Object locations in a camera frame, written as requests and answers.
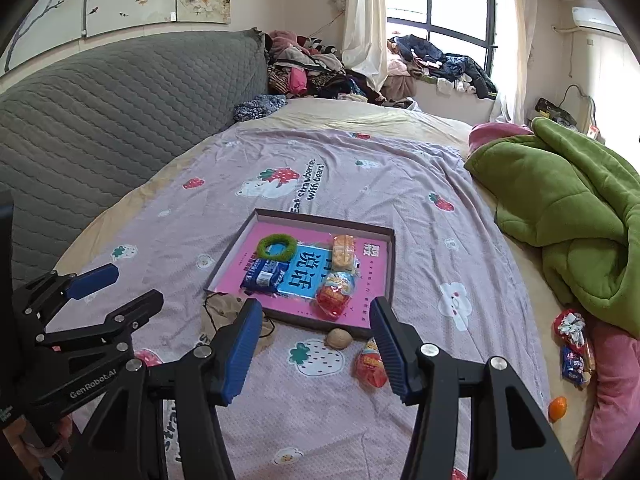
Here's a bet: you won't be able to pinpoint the blue patterned cloth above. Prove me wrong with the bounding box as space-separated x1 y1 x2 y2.
233 94 288 123

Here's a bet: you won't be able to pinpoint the pink pillow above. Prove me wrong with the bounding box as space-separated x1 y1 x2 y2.
468 121 533 153

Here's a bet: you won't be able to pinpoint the red candy packet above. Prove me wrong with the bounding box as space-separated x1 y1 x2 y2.
553 309 588 351

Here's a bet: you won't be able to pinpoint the red toy egg packet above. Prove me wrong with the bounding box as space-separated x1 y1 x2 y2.
315 271 357 320
355 337 390 389

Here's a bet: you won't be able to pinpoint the dark clothes on windowsill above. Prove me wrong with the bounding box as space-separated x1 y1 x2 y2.
387 34 498 100

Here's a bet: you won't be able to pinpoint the pile of mixed clothes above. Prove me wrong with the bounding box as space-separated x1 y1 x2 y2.
265 30 386 103

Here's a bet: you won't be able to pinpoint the blue candy packet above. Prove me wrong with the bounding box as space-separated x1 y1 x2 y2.
561 342 596 388

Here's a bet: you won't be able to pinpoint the cream curtain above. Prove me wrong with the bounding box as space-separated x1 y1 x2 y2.
492 0 538 126
341 0 388 93

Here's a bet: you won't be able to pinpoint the green fleece blanket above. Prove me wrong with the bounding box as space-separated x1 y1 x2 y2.
464 116 640 338

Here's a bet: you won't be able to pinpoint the green fuzzy ring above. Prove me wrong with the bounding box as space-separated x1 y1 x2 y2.
256 234 299 262

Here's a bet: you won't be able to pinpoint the white air conditioner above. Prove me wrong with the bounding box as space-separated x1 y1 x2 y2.
570 6 626 36

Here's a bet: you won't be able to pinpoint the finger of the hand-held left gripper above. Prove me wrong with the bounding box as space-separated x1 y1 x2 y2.
12 263 120 331
35 289 165 356

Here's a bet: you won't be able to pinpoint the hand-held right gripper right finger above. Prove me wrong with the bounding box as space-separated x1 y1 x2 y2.
369 296 576 480

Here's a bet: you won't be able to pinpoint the blue snack packet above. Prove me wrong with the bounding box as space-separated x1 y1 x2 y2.
240 256 288 295

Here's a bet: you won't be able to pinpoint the lilac strawberry print bed sheet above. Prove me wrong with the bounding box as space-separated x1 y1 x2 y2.
50 122 551 480

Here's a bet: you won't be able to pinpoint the walnut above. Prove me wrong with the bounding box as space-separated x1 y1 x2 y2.
325 328 354 350

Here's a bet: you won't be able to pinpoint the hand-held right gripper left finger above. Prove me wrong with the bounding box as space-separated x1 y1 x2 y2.
75 298 264 480

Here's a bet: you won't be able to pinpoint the grey quilted headboard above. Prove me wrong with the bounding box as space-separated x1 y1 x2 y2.
0 29 268 286

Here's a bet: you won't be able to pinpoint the clear cracker packet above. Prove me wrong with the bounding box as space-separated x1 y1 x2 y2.
331 234 361 273

